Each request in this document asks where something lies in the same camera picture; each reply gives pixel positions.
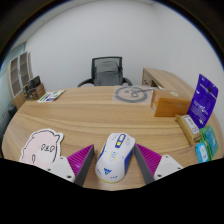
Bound white blue yellow computer mouse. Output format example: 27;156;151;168
94;132;137;184

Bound purple upright package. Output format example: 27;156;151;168
186;73;220;130

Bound wooden shelf unit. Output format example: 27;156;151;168
7;51;34;109

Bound grey round printed disc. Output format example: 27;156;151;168
113;85;154;104

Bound black mesh office chair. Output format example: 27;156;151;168
77;55;133;88

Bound pink pig-shaped mouse pad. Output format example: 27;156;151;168
18;128;64;170

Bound white green printed leaflet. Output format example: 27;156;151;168
36;89;67;104

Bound brown cardboard box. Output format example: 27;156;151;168
150;88;193;118

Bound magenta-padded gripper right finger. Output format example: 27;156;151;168
133;143;184;185

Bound wooden side desk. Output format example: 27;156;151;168
141;67;201;98

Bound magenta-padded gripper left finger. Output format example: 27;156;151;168
45;143;96;188

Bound dark stacked boxes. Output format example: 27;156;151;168
21;75;47;101

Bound blue small packet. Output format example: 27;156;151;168
194;142;210;164

